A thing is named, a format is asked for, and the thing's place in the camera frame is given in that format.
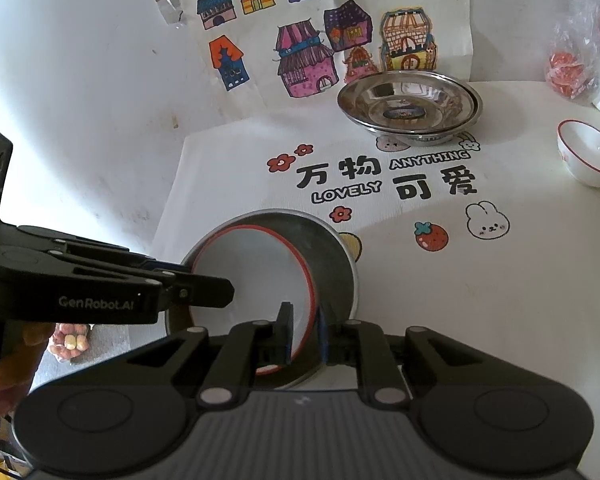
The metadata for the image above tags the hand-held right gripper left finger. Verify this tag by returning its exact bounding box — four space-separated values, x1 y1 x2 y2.
125 302 296 407

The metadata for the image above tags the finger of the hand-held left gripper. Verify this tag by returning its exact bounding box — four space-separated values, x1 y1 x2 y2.
17 225 191 277
130 270 236 311

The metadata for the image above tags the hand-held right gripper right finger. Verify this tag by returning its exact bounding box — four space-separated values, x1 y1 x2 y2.
318 310 483 407

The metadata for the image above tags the white bowl with red rim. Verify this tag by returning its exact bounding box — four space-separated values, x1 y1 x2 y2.
187 225 316 376
556 119 600 189

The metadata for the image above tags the stainless steel bowl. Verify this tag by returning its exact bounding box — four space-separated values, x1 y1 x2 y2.
165 207 361 391

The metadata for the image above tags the person's left hand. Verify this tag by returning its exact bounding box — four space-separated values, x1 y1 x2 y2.
0 322 93 418

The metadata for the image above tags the printed white table cloth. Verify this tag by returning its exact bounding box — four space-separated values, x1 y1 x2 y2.
150 80 600 391

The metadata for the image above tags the colourful houses drawing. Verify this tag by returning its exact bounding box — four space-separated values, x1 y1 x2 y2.
180 0 478 108

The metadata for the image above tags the clear plastic bag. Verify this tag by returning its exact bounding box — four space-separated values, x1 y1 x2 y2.
545 0 600 107

